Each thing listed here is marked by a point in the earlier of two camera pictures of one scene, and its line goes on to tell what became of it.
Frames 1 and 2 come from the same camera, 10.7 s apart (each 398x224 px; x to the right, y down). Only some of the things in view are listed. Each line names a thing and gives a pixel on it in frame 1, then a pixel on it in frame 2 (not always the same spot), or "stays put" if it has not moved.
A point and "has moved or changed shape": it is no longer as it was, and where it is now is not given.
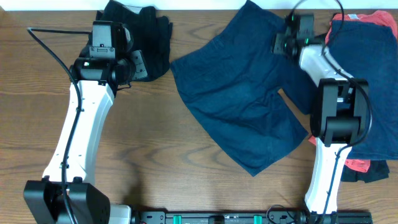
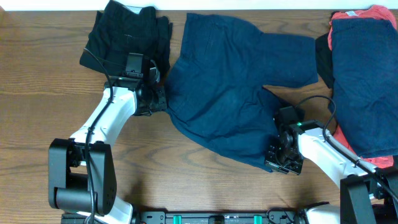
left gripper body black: x=138 y=67 to x=156 y=100
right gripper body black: x=278 y=44 to x=280 y=159
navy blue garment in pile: x=369 y=50 stays put
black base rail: x=182 y=216 stays put
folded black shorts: x=151 y=34 stays put
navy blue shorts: x=232 y=87 has moved or changed shape
